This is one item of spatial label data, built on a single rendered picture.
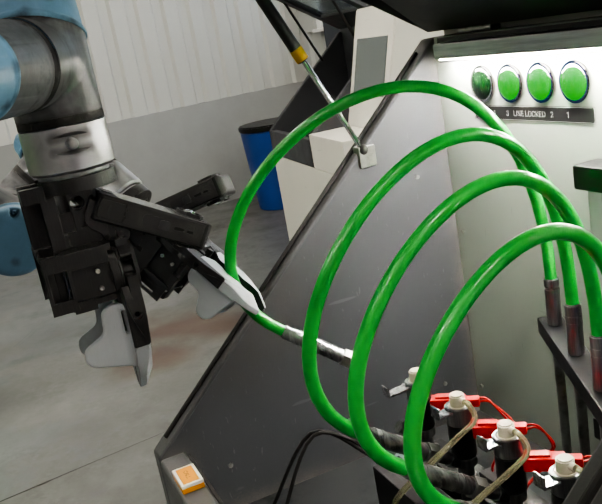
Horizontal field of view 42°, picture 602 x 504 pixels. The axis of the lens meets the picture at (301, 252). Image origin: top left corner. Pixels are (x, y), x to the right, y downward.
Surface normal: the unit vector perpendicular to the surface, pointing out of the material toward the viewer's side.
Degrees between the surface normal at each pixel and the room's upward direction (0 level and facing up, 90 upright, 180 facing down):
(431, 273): 90
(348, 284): 90
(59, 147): 90
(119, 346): 93
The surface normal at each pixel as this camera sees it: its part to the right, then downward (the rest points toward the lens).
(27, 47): 0.86, -0.40
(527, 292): -0.90, 0.26
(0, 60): 0.94, -0.18
